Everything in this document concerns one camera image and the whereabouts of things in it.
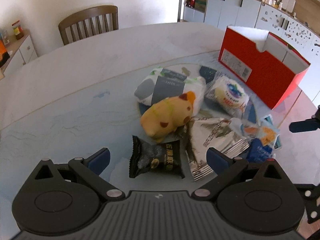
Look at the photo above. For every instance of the white double-door cabinet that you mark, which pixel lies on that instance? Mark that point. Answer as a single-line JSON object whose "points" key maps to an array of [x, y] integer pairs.
{"points": [[232, 7]]}

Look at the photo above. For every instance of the black snack packet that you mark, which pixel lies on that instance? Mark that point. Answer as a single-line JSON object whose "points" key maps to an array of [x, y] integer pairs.
{"points": [[155, 158]]}

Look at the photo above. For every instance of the white tissue pack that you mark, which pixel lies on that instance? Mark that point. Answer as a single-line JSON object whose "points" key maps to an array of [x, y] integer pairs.
{"points": [[170, 82]]}

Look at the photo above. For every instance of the yellow plush toy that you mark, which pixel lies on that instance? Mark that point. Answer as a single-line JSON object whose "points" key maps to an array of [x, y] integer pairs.
{"points": [[165, 117]]}

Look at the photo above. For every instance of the white marble desktop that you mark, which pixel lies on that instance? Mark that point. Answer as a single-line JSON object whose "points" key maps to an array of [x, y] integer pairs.
{"points": [[75, 62]]}

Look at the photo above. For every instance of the small white packet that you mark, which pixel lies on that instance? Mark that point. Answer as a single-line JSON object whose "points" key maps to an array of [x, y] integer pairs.
{"points": [[237, 128]]}

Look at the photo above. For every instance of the red cardboard shoe box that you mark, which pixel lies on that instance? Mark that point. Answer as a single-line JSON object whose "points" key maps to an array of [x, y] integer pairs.
{"points": [[262, 77]]}

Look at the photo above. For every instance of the silver foil snack packet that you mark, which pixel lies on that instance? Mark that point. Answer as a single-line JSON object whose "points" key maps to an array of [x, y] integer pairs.
{"points": [[212, 135]]}

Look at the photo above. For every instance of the white chicken sausage packet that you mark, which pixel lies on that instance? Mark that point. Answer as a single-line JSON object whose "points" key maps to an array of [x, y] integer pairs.
{"points": [[268, 135]]}

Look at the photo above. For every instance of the jar with red lid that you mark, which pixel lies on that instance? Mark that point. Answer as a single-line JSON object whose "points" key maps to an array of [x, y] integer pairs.
{"points": [[17, 30]]}

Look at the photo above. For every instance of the orange snack bag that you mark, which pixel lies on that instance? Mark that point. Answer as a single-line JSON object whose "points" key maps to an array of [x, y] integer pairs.
{"points": [[3, 55]]}

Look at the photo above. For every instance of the blueberry cake packet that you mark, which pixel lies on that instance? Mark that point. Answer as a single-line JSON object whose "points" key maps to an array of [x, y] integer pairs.
{"points": [[230, 92]]}

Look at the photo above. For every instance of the white cabinet with stickers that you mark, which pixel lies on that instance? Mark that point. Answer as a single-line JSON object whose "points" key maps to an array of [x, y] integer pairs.
{"points": [[295, 32]]}

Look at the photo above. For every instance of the brown wooden chair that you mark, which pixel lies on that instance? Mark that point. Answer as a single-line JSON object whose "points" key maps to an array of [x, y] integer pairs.
{"points": [[87, 22]]}

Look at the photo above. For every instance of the brown cardboard box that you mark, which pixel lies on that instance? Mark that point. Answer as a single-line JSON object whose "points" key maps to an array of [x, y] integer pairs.
{"points": [[201, 0]]}

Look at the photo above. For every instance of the white sideboard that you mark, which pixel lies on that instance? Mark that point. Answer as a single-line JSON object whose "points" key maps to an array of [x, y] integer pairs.
{"points": [[23, 52]]}

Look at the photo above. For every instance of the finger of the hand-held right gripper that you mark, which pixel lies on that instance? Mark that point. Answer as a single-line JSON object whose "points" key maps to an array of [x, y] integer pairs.
{"points": [[311, 202], [303, 126]]}

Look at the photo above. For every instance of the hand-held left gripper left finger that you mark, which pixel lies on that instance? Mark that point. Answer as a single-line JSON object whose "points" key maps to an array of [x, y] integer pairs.
{"points": [[100, 158]]}

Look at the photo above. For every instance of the red bottle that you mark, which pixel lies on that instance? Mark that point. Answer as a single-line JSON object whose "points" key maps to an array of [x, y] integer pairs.
{"points": [[191, 2]]}

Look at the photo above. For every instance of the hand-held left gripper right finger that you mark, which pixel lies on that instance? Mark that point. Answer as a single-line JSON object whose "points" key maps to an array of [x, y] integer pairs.
{"points": [[217, 161]]}

